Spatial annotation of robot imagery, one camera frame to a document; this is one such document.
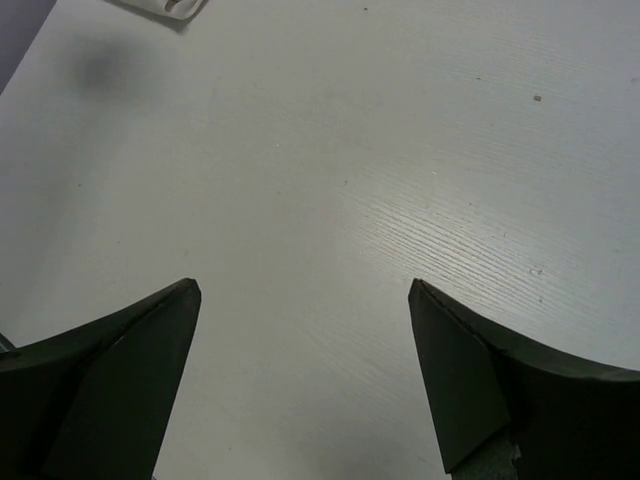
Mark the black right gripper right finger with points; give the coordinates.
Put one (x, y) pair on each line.
(505, 406)

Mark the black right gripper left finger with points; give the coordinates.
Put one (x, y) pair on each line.
(94, 402)

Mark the white plastic basket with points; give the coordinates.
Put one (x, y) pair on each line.
(180, 10)

